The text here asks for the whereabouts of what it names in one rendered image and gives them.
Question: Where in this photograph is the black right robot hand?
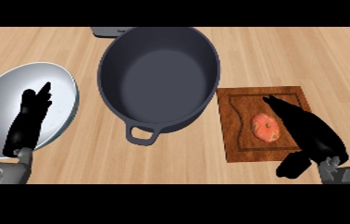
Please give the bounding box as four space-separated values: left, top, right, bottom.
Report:
261 94 350 180

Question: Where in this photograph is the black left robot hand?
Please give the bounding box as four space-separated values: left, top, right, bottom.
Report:
1 81 53 158

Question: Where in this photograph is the brown wooden cutting board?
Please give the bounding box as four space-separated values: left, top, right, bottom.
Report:
214 85 312 164

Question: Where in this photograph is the dark grey pot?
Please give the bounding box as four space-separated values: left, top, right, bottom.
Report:
95 27 222 147

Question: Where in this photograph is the white plate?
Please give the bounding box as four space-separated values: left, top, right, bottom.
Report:
0 61 81 152

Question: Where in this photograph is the grey appliance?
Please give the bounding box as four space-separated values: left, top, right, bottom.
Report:
88 27 134 39

